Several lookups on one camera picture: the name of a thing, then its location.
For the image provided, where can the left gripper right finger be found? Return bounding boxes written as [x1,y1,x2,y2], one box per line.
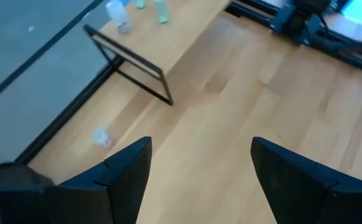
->
[251,136,362,224]

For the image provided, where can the wooden shelf black frame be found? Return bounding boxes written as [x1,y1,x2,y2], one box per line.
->
[83,0,231,106]

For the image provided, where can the clear medicine bottle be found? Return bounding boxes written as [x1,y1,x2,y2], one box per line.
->
[105,0,132,34]
[91,128,116,149]

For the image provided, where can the white printed sheet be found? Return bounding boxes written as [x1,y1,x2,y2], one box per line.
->
[341,0,362,30]

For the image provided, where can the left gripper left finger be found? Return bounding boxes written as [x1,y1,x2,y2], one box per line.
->
[59,136,153,224]

